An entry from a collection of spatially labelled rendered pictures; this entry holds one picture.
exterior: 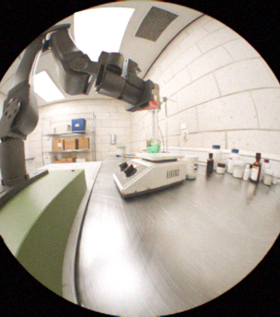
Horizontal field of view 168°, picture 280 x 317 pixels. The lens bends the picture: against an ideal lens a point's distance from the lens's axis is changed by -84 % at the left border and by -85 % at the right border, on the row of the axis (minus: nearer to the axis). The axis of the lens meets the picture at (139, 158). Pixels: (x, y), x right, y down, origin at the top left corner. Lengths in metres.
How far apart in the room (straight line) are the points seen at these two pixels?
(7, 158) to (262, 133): 0.80
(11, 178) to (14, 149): 0.04
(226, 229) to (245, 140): 0.52
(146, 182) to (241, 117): 0.61
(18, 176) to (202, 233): 0.28
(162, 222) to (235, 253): 0.12
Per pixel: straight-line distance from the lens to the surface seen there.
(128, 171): 0.21
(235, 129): 0.66
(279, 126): 0.66
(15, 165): 0.19
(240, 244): 0.17
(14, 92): 0.22
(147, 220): 0.16
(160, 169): 0.22
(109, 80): 0.21
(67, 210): 0.16
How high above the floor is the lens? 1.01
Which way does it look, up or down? 7 degrees down
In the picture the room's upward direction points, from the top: straight up
